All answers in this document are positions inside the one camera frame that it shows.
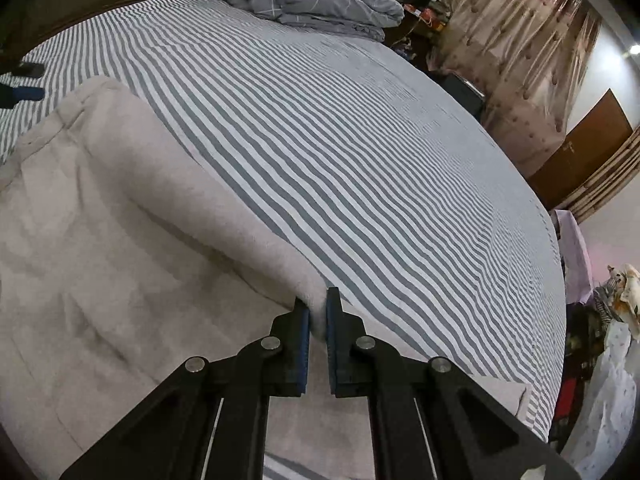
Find light grey fleece pants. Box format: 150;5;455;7
0;75;533;480

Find grey striped bed sheet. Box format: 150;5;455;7
0;0;568;480

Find lilac cloth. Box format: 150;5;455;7
551;209;594;304

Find pile of clothes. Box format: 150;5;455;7
549;263;639;479

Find brown wooden door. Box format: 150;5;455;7
527;90;632;210

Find pink patterned curtain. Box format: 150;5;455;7
428;0;601;177

